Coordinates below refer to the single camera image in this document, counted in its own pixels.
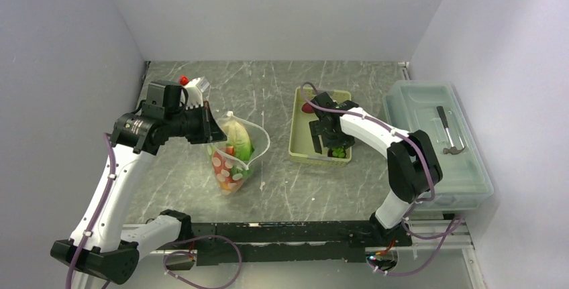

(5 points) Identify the green grapes toy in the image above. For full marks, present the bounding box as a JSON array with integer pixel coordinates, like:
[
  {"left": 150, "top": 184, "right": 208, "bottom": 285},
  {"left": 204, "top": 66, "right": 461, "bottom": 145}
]
[{"left": 327, "top": 147, "right": 347, "bottom": 158}]

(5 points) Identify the green perforated plastic basket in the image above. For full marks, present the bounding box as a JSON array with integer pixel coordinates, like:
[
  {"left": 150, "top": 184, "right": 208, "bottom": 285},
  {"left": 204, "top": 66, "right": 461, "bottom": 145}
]
[{"left": 289, "top": 87, "right": 353, "bottom": 166}]

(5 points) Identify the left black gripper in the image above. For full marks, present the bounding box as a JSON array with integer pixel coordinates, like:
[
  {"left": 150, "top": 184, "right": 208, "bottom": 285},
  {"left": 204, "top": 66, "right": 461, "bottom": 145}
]
[{"left": 165, "top": 101, "right": 227, "bottom": 144}]

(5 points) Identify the orange peach toy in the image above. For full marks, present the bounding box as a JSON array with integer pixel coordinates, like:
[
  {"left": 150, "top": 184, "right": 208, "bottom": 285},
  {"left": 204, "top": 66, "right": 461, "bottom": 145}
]
[{"left": 218, "top": 178, "right": 243, "bottom": 195}]

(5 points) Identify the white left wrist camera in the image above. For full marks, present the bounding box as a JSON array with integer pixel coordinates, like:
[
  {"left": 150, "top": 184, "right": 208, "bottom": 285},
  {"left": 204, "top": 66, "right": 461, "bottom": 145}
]
[{"left": 179, "top": 76, "right": 210, "bottom": 110}]

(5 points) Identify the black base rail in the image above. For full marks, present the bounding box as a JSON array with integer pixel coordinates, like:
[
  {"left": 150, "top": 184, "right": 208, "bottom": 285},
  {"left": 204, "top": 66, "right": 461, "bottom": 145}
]
[{"left": 148, "top": 221, "right": 413, "bottom": 266}]

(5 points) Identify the clear plastic storage box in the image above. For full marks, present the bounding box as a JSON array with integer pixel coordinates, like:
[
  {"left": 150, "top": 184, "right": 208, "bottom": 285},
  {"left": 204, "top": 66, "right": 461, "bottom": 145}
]
[{"left": 384, "top": 80, "right": 494, "bottom": 212}]

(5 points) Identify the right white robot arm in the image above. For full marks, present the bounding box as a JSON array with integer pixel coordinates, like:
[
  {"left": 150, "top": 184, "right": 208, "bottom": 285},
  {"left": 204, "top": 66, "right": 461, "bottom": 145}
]
[{"left": 308, "top": 92, "right": 443, "bottom": 245}]

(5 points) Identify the clear polka dot zip bag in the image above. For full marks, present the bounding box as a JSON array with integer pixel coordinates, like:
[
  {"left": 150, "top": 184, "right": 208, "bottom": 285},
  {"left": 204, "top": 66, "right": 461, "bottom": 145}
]
[{"left": 205, "top": 111, "right": 270, "bottom": 195}]

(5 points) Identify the dark red sweet potato toy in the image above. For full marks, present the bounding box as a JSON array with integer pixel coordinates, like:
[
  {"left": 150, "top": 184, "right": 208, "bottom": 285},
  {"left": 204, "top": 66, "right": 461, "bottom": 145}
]
[{"left": 301, "top": 103, "right": 314, "bottom": 114}]

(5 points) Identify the black handled hammer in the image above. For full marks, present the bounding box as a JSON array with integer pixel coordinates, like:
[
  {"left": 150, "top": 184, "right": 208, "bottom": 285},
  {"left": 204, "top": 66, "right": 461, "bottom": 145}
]
[{"left": 436, "top": 106, "right": 466, "bottom": 155}]

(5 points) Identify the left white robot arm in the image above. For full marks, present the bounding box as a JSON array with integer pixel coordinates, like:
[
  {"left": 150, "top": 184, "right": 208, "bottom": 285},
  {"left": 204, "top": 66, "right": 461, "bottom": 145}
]
[{"left": 50, "top": 77, "right": 227, "bottom": 288}]

